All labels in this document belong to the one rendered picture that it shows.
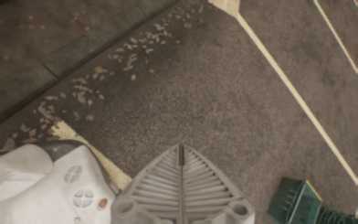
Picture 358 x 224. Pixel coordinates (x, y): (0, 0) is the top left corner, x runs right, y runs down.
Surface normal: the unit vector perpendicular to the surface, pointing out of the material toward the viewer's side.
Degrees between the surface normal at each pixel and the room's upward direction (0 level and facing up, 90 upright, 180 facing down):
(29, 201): 24
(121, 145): 0
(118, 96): 0
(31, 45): 7
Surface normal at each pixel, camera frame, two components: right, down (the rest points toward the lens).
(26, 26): 0.44, -0.02
